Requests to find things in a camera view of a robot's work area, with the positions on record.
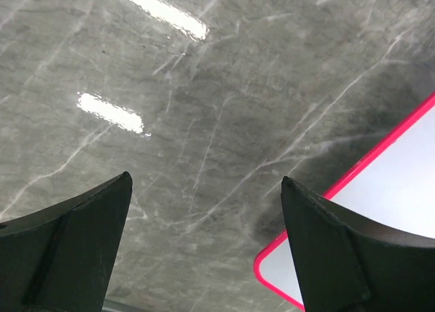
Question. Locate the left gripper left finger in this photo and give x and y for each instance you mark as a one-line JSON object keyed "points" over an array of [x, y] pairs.
{"points": [[61, 258]]}

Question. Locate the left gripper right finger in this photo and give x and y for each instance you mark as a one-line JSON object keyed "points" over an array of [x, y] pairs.
{"points": [[347, 262]]}

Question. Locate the pink framed whiteboard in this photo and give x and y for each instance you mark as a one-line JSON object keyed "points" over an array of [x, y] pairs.
{"points": [[393, 185]]}

